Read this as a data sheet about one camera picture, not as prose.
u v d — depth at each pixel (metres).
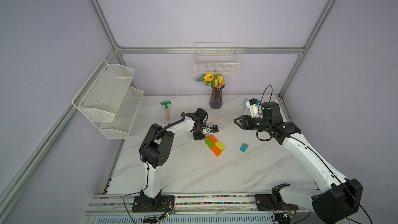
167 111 1.09
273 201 0.67
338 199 0.39
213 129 0.86
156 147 0.52
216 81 0.94
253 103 0.69
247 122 0.66
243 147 0.93
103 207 0.73
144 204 0.67
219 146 0.91
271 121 0.58
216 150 0.90
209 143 0.93
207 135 0.95
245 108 0.71
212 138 0.95
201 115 0.80
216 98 1.08
